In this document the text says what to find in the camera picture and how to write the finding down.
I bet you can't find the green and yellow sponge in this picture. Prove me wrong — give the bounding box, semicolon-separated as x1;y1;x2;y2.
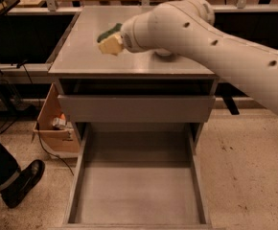
97;23;123;43

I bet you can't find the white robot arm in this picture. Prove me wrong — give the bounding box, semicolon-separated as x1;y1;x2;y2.
97;0;278;115

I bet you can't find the closed grey top drawer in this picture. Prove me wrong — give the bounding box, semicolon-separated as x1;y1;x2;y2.
58;95;215;123

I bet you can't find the grey drawer cabinet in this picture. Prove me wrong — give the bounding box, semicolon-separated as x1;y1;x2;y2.
48;5;226;230

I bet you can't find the open grey middle drawer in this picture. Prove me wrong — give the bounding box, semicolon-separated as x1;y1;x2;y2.
49;124;222;230

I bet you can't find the white bowl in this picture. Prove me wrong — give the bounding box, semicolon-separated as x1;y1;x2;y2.
154;49;173;57

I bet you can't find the crumpled item in box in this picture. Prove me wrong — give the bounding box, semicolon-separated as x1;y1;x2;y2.
52;114;73;130

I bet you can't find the cardboard box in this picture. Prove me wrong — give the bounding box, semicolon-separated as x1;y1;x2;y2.
34;84;80;158

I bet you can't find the black leather shoe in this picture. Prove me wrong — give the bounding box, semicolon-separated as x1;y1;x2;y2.
0;160;45;208

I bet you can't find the black floor cable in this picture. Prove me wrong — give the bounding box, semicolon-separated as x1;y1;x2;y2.
35;121;76;176

